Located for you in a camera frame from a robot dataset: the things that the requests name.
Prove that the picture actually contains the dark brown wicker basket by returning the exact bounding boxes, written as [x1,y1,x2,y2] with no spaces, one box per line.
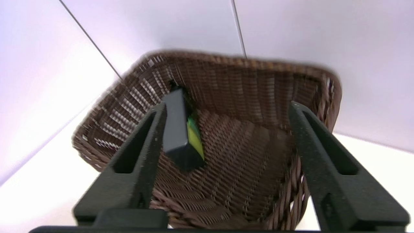
[72,50,343,231]

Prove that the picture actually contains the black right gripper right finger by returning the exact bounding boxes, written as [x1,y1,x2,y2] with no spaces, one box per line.
[289,101,410,232]

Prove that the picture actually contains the dark green bottle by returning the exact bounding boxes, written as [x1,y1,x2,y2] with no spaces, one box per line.
[162,83,206,172]

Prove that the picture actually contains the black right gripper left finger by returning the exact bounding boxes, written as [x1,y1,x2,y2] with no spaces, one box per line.
[74,103,169,227]

